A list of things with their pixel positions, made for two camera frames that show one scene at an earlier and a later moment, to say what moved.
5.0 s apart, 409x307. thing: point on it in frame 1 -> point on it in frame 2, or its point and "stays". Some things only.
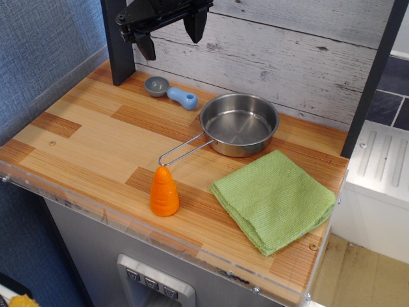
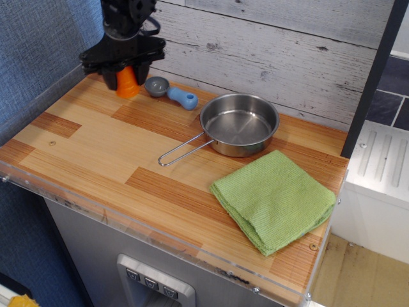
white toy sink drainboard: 379,162 stays
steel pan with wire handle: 239,125 stays
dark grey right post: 379,60 stays
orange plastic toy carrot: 164,198 -> 127,85
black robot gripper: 143,17 -> 109,53
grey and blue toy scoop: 157,86 stays
